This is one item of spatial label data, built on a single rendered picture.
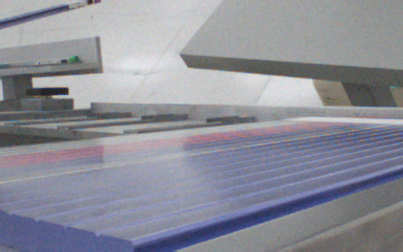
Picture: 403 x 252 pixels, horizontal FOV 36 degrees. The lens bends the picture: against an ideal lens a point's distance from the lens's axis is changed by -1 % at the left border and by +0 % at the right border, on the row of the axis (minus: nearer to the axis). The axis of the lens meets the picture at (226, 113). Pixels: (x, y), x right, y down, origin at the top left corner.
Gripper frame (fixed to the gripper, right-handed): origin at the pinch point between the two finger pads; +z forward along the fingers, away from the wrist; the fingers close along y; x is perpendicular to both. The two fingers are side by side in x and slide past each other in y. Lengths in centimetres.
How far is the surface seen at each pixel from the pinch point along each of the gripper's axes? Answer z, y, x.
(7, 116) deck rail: 12.2, 1.9, -0.2
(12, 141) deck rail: 15.7, 2.3, -0.6
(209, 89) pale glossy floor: 49, -38, 124
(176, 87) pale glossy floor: 50, -54, 128
